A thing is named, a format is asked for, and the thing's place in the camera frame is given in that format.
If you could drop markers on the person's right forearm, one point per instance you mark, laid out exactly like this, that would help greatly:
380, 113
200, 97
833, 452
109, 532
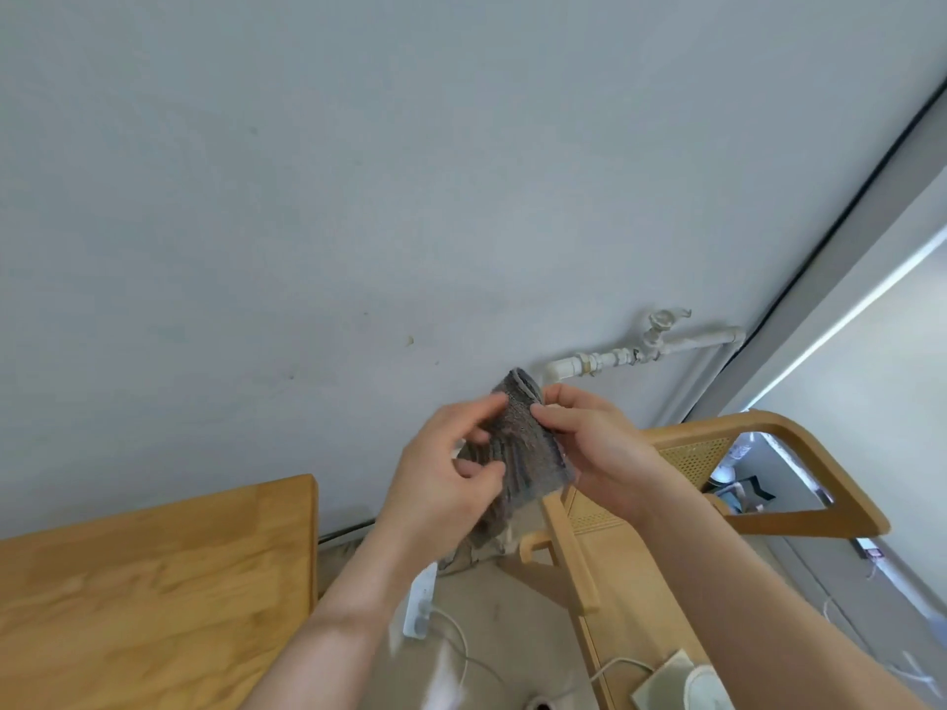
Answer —
747, 606

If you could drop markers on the white round device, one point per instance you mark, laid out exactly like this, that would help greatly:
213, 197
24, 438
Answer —
703, 691

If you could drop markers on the person's left forearm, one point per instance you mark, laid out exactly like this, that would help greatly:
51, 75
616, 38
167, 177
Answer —
337, 628

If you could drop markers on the person's left hand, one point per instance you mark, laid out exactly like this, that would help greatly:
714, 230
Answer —
429, 487

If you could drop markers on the person's left thumb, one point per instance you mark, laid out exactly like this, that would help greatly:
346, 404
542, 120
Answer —
482, 471

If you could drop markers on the person's right thumb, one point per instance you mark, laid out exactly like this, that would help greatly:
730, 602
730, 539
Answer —
553, 419

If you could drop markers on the white power strip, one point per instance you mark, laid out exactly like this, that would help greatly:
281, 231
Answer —
419, 602

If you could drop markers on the white square charger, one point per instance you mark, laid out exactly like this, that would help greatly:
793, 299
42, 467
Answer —
658, 684

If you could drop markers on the grey knitted cloth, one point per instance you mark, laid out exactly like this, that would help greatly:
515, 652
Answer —
521, 443

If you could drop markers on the person's right hand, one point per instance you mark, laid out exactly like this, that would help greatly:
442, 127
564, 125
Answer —
607, 465

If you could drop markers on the wooden chair with cane back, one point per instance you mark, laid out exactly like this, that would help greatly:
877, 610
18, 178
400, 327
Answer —
784, 436

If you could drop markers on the white pipe with valve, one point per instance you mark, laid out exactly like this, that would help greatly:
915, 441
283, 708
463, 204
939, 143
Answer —
636, 353

